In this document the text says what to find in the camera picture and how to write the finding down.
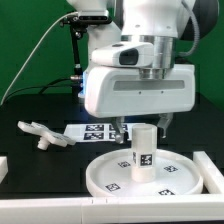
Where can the black camera on stand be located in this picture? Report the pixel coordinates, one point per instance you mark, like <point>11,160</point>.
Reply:
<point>78,23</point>

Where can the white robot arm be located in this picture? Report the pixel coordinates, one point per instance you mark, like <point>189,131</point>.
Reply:
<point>159,22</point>

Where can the white fence rail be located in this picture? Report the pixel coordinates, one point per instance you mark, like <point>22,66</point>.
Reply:
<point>213,178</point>
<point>3,168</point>
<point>203,207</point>

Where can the white left fence rail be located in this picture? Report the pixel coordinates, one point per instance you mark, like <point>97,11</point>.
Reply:
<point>3,168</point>

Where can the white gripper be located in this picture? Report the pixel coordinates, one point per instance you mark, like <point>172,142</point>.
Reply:
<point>117,92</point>

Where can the white round table top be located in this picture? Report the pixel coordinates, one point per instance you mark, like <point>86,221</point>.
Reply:
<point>111,175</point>

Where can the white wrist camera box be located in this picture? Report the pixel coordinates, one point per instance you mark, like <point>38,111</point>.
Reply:
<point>125,54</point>

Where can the white right fence rail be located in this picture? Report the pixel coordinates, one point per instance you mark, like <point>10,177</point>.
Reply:
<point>213,178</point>

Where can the white cross-shaped table base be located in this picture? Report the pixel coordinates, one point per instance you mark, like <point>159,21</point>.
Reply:
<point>47,136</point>

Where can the white marker sheet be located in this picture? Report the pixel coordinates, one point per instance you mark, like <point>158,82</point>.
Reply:
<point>90,132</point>

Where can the white front fence rail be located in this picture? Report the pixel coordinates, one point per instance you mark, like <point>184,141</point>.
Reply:
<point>203,207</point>

